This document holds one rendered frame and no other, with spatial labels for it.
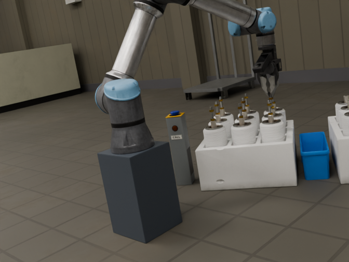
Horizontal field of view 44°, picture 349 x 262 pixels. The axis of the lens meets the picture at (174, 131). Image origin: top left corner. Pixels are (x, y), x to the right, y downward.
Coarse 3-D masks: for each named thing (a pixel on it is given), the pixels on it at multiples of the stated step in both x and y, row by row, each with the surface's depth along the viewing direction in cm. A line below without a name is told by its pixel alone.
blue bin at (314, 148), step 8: (304, 136) 199; (312, 136) 198; (320, 136) 197; (304, 144) 200; (312, 144) 199; (320, 144) 198; (304, 152) 172; (312, 152) 171; (320, 152) 170; (328, 152) 170; (304, 160) 173; (312, 160) 172; (320, 160) 171; (328, 160) 171; (304, 168) 174; (312, 168) 173; (320, 168) 172; (328, 168) 172; (312, 176) 174; (320, 176) 173; (328, 176) 173
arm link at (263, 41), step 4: (260, 36) 177; (264, 36) 176; (268, 36) 176; (272, 36) 176; (256, 40) 182; (260, 40) 177; (264, 40) 176; (268, 40) 176; (272, 40) 176; (260, 44) 178; (264, 44) 177; (268, 44) 176; (272, 44) 178
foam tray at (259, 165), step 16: (288, 128) 188; (256, 144) 172; (272, 144) 169; (288, 144) 167; (208, 160) 177; (224, 160) 176; (240, 160) 174; (256, 160) 172; (272, 160) 170; (288, 160) 169; (208, 176) 179; (224, 176) 177; (240, 176) 175; (256, 176) 174; (272, 176) 172; (288, 176) 170
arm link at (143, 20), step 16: (144, 0) 153; (144, 16) 154; (160, 16) 159; (128, 32) 155; (144, 32) 155; (128, 48) 154; (144, 48) 158; (128, 64) 154; (112, 80) 153; (96, 96) 158
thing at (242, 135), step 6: (246, 126) 174; (252, 126) 175; (234, 132) 176; (240, 132) 174; (246, 132) 174; (252, 132) 175; (234, 138) 177; (240, 138) 175; (246, 138) 174; (252, 138) 175; (234, 144) 178; (240, 144) 175; (246, 144) 175
